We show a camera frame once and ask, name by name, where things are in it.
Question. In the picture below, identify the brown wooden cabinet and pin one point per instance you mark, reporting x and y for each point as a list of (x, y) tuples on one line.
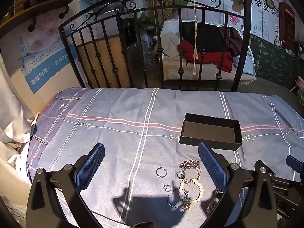
[(287, 26)]

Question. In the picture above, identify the small silver hoop earrings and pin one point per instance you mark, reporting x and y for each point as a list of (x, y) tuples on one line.
[(166, 187)]

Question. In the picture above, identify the blue face wall poster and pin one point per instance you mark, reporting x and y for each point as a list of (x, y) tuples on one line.
[(45, 52)]

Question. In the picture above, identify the black garment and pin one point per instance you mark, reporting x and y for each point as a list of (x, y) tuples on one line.
[(209, 35)]

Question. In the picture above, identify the white sofa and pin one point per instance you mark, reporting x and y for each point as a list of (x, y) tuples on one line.
[(171, 64)]

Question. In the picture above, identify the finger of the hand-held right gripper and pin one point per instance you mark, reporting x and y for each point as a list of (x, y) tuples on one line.
[(294, 163), (287, 192)]

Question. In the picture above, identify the thin silver bangle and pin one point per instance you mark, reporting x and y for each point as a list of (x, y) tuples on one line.
[(169, 199)]

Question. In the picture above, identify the beige curtain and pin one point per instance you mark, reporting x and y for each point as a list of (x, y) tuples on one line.
[(11, 104)]

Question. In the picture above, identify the white and blue vase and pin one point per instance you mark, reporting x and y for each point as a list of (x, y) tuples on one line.
[(276, 40)]

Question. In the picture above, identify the black jewelry box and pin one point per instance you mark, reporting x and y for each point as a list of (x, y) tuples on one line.
[(211, 131)]

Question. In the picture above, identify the blue plaid bed sheet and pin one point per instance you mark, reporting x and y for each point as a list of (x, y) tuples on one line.
[(133, 147)]

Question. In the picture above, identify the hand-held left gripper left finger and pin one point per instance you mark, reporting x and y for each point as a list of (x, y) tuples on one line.
[(91, 163)]

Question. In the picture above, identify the wooden wall shelf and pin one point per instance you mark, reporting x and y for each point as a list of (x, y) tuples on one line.
[(21, 14)]

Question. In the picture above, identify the white printed wall poster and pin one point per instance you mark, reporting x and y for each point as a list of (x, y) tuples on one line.
[(256, 0)]

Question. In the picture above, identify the black iron bed frame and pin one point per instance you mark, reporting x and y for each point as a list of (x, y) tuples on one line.
[(247, 40)]

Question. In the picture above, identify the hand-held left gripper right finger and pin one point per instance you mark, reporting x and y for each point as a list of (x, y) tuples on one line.
[(212, 168)]

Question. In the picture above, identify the red garment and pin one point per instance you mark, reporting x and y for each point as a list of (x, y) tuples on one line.
[(213, 60)]

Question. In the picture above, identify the maroon garment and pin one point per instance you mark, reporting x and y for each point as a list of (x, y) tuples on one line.
[(231, 39)]

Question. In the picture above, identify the pink chair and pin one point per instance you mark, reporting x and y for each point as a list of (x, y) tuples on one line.
[(299, 83)]

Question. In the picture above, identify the green plant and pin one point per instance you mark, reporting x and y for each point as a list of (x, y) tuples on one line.
[(146, 20)]

